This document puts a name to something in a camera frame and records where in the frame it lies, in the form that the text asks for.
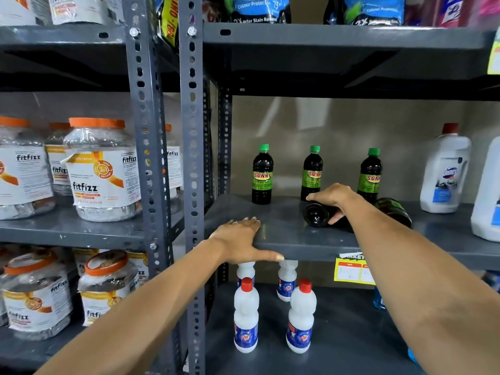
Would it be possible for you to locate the person's right hand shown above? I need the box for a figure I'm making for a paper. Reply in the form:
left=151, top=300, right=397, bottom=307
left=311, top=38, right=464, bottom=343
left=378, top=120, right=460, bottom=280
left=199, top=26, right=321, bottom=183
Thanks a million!
left=306, top=183, right=358, bottom=226

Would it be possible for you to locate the person's left hand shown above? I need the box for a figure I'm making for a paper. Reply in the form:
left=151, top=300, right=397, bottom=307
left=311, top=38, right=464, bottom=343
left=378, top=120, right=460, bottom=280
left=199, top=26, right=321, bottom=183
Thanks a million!
left=210, top=217, right=285, bottom=265

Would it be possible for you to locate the person's right forearm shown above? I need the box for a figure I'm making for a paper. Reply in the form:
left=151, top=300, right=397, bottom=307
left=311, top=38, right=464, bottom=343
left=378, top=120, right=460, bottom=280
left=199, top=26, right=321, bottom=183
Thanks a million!
left=339, top=191, right=500, bottom=375

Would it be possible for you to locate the person's left forearm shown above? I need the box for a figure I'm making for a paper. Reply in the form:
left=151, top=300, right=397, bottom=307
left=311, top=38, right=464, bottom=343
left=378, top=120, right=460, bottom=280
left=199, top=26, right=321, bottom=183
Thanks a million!
left=35, top=238, right=231, bottom=375

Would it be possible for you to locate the small white bottle red cap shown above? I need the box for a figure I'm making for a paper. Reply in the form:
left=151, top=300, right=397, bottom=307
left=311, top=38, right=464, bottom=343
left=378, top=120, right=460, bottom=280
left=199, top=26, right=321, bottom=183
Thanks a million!
left=277, top=260, right=299, bottom=303
left=236, top=261, right=256, bottom=288
left=286, top=279, right=317, bottom=354
left=234, top=277, right=260, bottom=354

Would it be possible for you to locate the dark bottle green cap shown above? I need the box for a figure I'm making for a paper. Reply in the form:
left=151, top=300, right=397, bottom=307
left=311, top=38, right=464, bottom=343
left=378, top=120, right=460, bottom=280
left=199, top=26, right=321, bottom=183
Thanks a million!
left=252, top=144, right=274, bottom=205
left=356, top=148, right=383, bottom=204
left=300, top=145, right=324, bottom=202

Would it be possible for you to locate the yellow price tag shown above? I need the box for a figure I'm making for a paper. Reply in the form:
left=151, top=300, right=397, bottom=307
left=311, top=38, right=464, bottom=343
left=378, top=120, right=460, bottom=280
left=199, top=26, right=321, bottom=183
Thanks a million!
left=334, top=252, right=376, bottom=286

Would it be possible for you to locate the blue bottle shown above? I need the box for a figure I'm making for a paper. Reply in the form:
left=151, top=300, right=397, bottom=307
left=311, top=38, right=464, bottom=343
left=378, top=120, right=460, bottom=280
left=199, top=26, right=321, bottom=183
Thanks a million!
left=372, top=286, right=387, bottom=311

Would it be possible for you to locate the large white bottle red cap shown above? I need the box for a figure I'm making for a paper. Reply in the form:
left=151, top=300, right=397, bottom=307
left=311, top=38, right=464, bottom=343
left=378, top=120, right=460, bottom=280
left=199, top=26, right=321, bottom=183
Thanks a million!
left=420, top=123, right=472, bottom=214

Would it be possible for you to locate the clear jar orange lid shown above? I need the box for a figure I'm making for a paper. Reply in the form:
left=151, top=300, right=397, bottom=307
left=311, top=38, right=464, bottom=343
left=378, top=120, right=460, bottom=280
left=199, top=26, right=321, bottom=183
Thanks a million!
left=165, top=124, right=184, bottom=201
left=44, top=122, right=73, bottom=197
left=72, top=248, right=99, bottom=277
left=0, top=251, right=73, bottom=341
left=77, top=250, right=140, bottom=327
left=0, top=116, right=56, bottom=221
left=128, top=251, right=149, bottom=285
left=63, top=117, right=142, bottom=223

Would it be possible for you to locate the grey metal shelf rack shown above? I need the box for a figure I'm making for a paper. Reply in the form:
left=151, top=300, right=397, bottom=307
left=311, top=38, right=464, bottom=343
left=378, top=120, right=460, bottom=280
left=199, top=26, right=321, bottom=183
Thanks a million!
left=0, top=0, right=185, bottom=375
left=179, top=0, right=500, bottom=375

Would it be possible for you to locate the blue black detergent pouch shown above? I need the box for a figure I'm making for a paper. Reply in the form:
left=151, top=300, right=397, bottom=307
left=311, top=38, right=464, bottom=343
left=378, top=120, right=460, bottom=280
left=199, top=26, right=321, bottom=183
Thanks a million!
left=323, top=0, right=407, bottom=26
left=224, top=0, right=292, bottom=24

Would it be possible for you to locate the yellow shelf tag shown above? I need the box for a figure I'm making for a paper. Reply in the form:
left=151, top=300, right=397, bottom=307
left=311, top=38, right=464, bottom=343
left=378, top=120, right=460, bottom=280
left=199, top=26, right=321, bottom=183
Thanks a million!
left=487, top=29, right=500, bottom=75

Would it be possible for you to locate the white purple label bottle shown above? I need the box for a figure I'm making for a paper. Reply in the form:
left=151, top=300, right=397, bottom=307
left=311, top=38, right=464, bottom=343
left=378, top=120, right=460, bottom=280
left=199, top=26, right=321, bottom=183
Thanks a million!
left=435, top=0, right=468, bottom=28

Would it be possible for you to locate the pink pack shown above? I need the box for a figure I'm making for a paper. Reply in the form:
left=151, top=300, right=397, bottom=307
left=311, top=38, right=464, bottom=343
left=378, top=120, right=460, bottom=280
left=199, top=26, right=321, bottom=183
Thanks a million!
left=466, top=0, right=500, bottom=28

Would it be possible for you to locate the yellow black pouch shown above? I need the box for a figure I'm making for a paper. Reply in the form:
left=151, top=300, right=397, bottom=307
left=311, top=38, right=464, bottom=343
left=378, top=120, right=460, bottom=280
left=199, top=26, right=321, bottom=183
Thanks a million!
left=155, top=0, right=180, bottom=49

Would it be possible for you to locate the clear jar white label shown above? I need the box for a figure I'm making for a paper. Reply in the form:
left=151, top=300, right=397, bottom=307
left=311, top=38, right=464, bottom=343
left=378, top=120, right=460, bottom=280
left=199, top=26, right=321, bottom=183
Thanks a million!
left=0, top=0, right=52, bottom=27
left=48, top=0, right=126, bottom=26

